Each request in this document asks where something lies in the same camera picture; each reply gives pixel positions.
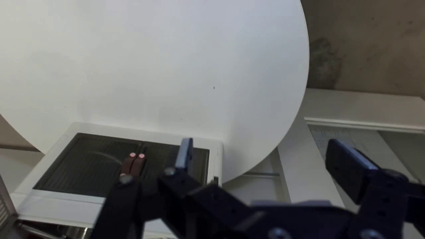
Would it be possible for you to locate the white three compartment cabinet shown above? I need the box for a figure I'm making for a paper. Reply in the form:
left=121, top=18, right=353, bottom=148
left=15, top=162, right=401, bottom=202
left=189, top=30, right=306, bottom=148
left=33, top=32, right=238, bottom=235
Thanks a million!
left=0, top=122, right=225, bottom=239

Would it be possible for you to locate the dark translucent cabinet door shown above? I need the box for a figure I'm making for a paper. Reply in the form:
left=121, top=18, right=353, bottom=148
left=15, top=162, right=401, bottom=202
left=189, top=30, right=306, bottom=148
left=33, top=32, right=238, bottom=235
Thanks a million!
left=132, top=140, right=210, bottom=187
left=33, top=131, right=145, bottom=198

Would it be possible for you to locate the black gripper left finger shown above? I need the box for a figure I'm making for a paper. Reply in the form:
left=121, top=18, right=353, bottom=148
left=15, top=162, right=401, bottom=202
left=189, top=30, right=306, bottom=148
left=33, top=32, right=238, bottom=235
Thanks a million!
left=91, top=136, right=254, bottom=239

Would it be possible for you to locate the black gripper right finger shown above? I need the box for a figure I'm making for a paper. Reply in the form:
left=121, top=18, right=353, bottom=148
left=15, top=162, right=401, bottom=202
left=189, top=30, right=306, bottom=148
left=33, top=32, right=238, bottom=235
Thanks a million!
left=326, top=138, right=425, bottom=239

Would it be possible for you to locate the white glass panel door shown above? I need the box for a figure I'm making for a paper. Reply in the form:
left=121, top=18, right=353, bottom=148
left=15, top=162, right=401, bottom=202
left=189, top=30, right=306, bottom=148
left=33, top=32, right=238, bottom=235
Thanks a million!
left=223, top=87, right=425, bottom=239

